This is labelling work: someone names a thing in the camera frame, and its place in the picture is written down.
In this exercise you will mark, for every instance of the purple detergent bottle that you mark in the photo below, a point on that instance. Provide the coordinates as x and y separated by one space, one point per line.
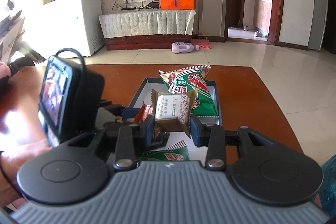
182 47

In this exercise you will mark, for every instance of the grey shallow box tray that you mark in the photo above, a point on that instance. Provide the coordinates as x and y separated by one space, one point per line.
171 113

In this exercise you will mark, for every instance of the brown white pastry packet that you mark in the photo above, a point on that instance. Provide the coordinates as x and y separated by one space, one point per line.
172 111

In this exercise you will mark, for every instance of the white lace cabinet cloth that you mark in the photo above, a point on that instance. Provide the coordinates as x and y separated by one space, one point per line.
147 22

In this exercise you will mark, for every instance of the grey refrigerator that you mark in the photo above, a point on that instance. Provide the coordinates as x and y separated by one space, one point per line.
318 24

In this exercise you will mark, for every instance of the green prawn cracker bag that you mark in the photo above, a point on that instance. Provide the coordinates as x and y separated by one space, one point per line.
191 78
176 152

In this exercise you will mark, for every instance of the white chest freezer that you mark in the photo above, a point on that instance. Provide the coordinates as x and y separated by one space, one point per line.
64 24

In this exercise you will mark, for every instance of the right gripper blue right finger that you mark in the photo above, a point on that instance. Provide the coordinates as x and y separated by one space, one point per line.
213 137

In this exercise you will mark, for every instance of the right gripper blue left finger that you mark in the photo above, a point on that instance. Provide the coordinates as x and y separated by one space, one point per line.
132 140

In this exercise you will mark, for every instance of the pink floor mat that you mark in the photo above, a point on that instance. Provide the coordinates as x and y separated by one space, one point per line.
201 42

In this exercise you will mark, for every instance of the folded ironing rack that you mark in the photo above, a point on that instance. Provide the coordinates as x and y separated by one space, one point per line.
15 53

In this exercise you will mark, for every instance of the small orange snack packet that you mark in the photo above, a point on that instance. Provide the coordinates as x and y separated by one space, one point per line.
143 113

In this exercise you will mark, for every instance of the red wooden tv cabinet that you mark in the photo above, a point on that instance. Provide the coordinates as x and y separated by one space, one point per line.
146 42

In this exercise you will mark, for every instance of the person's left hand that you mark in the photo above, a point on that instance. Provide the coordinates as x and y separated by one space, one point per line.
22 137

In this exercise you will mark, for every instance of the black router box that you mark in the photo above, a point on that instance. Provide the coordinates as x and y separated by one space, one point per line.
154 5

